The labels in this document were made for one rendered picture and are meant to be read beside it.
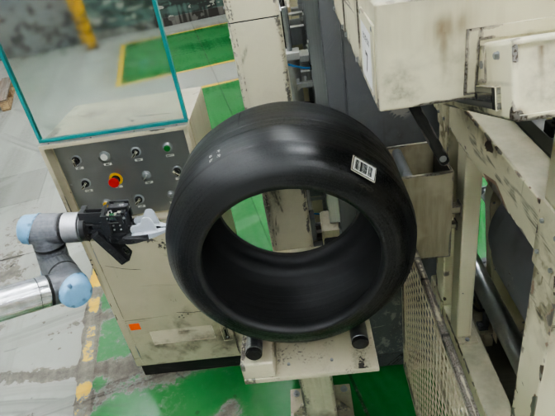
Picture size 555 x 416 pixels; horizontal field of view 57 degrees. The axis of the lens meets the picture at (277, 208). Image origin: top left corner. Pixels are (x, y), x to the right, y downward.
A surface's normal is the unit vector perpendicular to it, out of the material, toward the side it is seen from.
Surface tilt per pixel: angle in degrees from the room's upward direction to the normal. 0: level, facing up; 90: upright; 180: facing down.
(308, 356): 0
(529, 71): 72
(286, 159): 43
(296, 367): 0
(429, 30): 90
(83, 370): 0
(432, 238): 90
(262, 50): 90
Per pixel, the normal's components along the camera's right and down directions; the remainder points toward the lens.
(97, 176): 0.00, 0.54
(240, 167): -0.30, -0.20
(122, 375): -0.15, -0.83
